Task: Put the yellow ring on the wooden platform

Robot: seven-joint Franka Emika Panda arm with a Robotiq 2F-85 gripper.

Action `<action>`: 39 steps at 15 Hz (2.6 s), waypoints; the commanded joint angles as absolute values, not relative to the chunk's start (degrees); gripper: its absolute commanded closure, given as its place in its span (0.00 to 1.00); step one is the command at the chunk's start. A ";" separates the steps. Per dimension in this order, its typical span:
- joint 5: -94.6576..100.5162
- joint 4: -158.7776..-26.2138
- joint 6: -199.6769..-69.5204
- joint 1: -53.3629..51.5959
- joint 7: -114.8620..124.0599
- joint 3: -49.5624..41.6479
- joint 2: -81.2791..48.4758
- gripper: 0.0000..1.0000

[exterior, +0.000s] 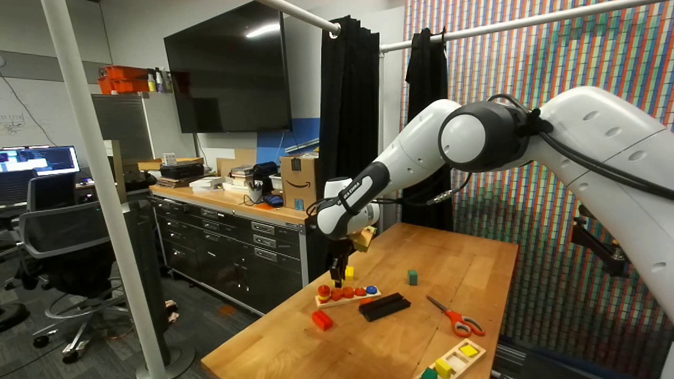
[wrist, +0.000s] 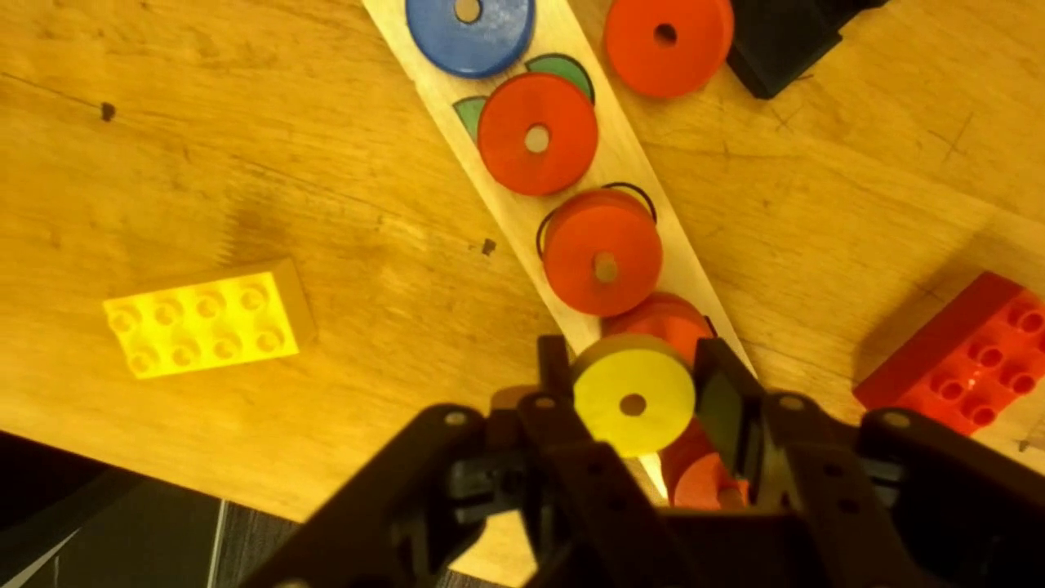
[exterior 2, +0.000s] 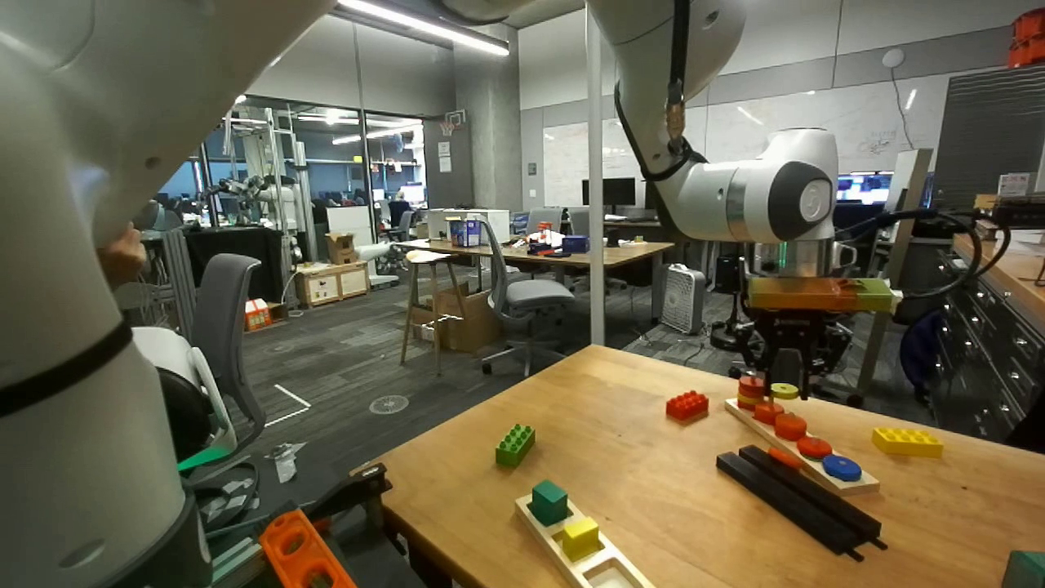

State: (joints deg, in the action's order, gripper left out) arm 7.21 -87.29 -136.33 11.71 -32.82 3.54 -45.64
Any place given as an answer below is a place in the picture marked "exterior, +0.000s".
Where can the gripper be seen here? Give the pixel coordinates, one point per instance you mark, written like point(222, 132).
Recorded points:
point(341, 252)

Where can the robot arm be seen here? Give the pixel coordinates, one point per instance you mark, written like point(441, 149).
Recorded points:
point(605, 137)

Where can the black rectangular block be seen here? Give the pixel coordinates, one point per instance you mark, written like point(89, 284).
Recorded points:
point(384, 306)

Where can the red block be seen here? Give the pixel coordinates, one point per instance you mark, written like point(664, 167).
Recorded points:
point(321, 320)

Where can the green block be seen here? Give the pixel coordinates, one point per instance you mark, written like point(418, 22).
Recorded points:
point(428, 374)
point(412, 277)

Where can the cardboard box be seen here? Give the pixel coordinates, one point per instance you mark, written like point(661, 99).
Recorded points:
point(299, 181)

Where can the pen cup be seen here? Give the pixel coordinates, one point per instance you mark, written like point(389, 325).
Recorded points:
point(255, 193)

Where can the black drawer cabinet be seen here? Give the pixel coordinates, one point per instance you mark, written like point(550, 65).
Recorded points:
point(231, 247)

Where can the black curtain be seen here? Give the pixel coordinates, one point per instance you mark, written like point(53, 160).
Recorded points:
point(348, 105)
point(427, 73)

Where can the wooden shape sorter board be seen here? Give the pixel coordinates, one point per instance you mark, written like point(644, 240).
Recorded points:
point(457, 362)

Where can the yellow square block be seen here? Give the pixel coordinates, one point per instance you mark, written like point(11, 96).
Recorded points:
point(468, 350)

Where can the black tower fan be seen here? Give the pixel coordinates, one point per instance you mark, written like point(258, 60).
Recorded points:
point(150, 273)

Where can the large black television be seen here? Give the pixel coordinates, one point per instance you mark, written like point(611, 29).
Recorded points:
point(227, 68)

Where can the row of bottles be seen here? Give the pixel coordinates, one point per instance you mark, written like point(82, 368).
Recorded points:
point(159, 81)

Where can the dark grey panel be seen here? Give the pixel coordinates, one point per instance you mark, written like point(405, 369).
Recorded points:
point(122, 123)

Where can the office chair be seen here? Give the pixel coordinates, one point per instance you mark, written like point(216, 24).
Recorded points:
point(51, 192)
point(68, 247)

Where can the stack of orange bins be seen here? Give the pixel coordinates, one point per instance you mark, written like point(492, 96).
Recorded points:
point(124, 79)

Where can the monitor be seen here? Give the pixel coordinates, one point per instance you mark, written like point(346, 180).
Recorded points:
point(39, 159)

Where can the whiteboard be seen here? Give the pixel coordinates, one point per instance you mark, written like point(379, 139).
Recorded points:
point(31, 118)

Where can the white frame pole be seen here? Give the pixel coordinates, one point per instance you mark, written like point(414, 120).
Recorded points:
point(521, 23)
point(100, 173)
point(300, 15)

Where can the black clamp mount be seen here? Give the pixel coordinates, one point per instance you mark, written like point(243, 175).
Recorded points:
point(597, 243)

